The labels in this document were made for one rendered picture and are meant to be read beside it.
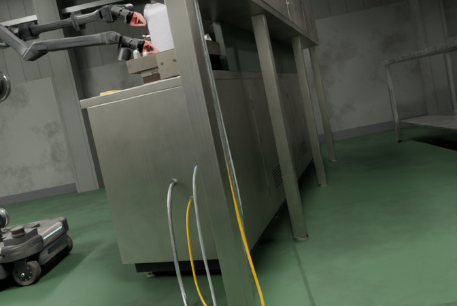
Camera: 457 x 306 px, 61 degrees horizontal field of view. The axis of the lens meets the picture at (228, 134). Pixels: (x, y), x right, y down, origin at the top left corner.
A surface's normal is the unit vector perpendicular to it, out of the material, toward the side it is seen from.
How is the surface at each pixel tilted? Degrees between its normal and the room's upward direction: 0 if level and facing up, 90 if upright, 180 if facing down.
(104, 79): 90
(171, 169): 90
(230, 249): 90
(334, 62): 90
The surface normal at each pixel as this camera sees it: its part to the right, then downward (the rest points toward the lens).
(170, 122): -0.33, 0.14
